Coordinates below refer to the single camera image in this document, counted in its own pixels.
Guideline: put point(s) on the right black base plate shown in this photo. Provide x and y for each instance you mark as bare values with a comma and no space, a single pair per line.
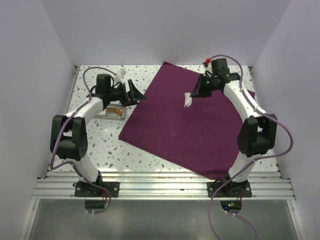
231,190

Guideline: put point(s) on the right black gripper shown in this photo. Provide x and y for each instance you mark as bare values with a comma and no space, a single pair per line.
200,89

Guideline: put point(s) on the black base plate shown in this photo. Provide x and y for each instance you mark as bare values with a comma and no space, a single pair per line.
104,189
231,190

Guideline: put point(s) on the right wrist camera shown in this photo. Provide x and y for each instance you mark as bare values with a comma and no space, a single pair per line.
216,67

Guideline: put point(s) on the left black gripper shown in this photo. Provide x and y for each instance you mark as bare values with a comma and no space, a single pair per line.
133,93

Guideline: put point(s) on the orange bandage strip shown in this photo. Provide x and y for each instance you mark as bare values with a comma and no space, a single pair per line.
117,111

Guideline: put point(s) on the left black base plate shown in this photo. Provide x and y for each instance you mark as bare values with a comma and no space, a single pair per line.
104,189

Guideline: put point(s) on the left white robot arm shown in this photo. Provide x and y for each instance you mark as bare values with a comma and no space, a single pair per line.
69,141

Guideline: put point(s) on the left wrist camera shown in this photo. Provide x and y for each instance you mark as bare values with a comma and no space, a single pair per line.
105,81

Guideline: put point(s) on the metal instrument tray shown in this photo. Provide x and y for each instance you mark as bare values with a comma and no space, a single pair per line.
111,116

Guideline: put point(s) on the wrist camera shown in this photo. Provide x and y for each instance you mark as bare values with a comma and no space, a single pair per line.
105,81
216,67

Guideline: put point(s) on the purple cloth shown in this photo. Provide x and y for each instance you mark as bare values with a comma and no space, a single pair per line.
201,138

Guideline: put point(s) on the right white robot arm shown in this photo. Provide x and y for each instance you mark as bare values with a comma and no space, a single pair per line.
257,134

